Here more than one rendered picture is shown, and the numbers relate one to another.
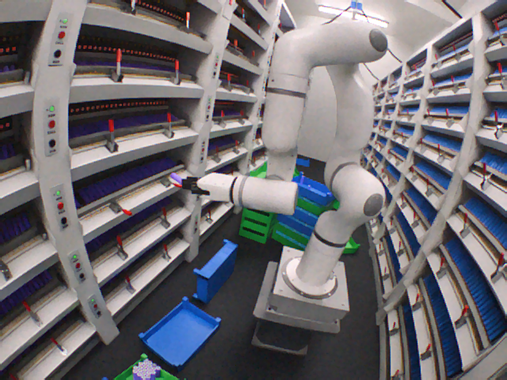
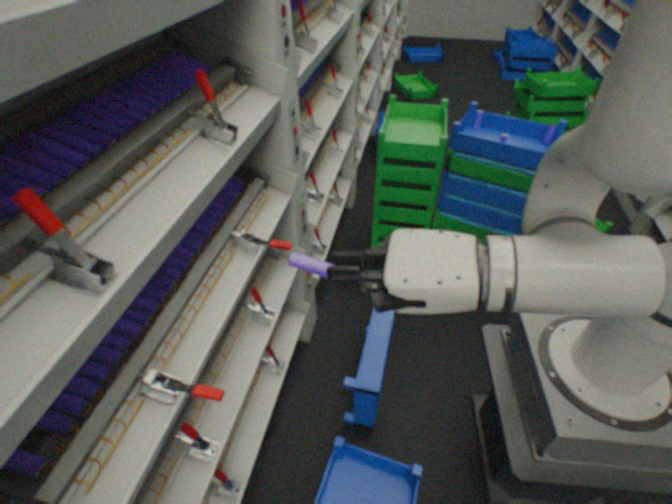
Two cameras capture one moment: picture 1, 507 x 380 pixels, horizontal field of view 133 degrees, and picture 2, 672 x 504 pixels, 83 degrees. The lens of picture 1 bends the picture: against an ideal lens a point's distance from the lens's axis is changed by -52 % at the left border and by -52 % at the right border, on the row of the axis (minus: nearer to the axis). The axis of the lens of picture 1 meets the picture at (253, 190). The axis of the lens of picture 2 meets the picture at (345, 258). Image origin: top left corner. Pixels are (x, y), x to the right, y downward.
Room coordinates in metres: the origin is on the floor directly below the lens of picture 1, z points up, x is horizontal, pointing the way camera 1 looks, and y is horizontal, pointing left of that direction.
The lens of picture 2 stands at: (0.28, 0.21, 0.98)
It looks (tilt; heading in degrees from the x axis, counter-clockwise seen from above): 44 degrees down; 356
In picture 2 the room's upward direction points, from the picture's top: straight up
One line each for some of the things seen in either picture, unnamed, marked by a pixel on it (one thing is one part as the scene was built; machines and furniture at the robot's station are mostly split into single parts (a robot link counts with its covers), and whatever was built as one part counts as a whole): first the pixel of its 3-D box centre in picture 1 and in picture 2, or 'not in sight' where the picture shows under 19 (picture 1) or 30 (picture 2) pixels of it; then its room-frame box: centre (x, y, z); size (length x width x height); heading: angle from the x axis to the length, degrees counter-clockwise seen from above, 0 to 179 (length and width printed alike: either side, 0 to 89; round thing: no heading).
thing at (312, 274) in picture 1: (320, 257); (634, 337); (0.60, -0.27, 0.48); 0.19 x 0.19 x 0.18
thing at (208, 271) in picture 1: (215, 271); (371, 355); (0.83, 0.11, 0.10); 0.30 x 0.08 x 0.20; 162
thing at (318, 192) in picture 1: (312, 188); (507, 134); (1.38, -0.37, 0.44); 0.30 x 0.20 x 0.08; 56
